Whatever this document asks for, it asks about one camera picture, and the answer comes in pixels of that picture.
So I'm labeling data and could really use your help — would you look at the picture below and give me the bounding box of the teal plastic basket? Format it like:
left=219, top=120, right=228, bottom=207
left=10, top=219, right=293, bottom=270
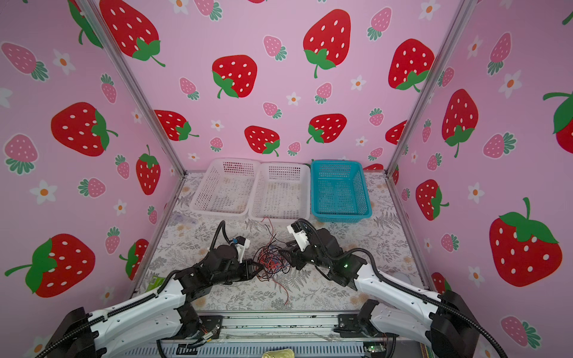
left=310, top=160, right=372, bottom=224

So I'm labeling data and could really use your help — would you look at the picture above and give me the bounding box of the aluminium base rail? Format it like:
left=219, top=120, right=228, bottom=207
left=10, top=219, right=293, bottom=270
left=117, top=307, right=436, bottom=357

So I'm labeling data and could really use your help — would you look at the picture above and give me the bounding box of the red cable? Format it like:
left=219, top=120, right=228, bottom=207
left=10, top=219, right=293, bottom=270
left=253, top=217, right=292, bottom=307

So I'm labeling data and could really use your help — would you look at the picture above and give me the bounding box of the green packet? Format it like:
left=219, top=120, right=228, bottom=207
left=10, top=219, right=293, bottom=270
left=146, top=275, right=166, bottom=292

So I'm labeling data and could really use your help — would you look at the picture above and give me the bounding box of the gold object at bottom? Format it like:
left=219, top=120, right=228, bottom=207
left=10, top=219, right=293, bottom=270
left=262, top=348, right=295, bottom=358

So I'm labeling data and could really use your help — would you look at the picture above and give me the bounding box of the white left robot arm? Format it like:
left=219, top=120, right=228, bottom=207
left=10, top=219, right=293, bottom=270
left=38, top=237, right=264, bottom=357

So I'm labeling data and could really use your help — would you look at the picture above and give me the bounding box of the left white plastic basket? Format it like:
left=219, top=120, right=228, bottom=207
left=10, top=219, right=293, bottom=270
left=190, top=158, right=261, bottom=220

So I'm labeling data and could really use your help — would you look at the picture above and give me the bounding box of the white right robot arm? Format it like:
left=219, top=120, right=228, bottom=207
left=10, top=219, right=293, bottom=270
left=281, top=219, right=507, bottom=357

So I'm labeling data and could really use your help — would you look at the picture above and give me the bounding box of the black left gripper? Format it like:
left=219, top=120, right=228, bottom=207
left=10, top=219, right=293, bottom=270
left=213, top=258, right=267, bottom=287

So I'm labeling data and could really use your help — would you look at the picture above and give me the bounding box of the black cable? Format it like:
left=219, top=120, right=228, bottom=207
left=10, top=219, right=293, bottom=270
left=253, top=232, right=292, bottom=283

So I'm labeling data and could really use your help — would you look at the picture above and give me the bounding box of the middle white plastic basket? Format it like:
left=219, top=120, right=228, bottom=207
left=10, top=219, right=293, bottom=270
left=248, top=163, right=311, bottom=225

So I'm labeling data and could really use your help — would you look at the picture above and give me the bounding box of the white plastic basket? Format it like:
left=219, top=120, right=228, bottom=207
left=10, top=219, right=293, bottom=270
left=190, top=158, right=261, bottom=220
left=248, top=163, right=311, bottom=225

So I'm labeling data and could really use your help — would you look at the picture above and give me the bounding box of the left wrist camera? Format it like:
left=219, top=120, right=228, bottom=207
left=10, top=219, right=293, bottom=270
left=232, top=236, right=251, bottom=263

